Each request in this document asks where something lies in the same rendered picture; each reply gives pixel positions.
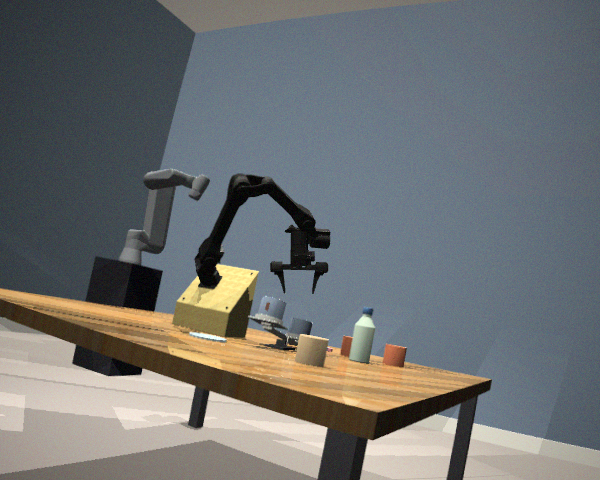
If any beige cylinder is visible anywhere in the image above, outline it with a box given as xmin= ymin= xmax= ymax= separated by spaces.
xmin=295 ymin=334 xmax=329 ymax=367

